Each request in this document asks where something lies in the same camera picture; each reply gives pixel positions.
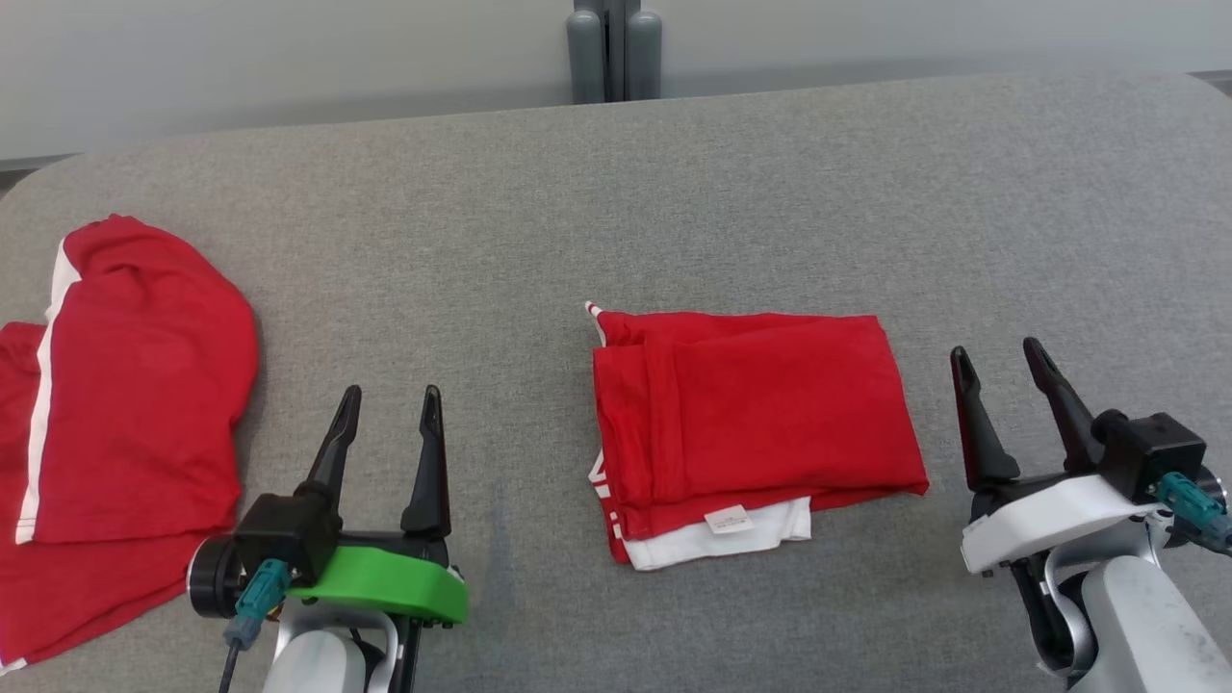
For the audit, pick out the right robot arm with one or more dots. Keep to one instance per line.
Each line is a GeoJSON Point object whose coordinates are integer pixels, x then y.
{"type": "Point", "coordinates": [1136, 616]}

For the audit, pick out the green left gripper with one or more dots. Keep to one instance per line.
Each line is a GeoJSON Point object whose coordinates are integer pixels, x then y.
{"type": "Point", "coordinates": [395, 582]}

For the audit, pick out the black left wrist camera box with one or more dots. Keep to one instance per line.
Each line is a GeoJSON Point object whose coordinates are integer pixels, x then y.
{"type": "Point", "coordinates": [284, 534]}

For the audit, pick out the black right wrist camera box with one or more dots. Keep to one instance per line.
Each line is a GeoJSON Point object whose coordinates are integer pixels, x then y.
{"type": "Point", "coordinates": [1150, 452]}

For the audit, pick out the red Bulls 23 jersey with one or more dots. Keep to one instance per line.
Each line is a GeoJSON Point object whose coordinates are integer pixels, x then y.
{"type": "Point", "coordinates": [144, 404]}

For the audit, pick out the red shirt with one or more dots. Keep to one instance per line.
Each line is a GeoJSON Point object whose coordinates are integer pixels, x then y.
{"type": "Point", "coordinates": [760, 414]}

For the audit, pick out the grey skirting rail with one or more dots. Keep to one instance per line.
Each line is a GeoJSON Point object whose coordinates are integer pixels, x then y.
{"type": "Point", "coordinates": [1215, 79]}
{"type": "Point", "coordinates": [34, 162]}

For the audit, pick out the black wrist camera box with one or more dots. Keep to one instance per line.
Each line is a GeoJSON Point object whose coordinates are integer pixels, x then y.
{"type": "Point", "coordinates": [284, 534]}
{"type": "Point", "coordinates": [1150, 452]}

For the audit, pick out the grey fabric sofa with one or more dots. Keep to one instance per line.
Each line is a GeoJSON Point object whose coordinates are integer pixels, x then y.
{"type": "Point", "coordinates": [626, 212]}

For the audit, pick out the grey partition post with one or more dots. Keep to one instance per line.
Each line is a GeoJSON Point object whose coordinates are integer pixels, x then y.
{"type": "Point", "coordinates": [614, 48]}

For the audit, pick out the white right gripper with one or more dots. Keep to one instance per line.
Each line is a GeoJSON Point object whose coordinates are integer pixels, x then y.
{"type": "Point", "coordinates": [1049, 515]}

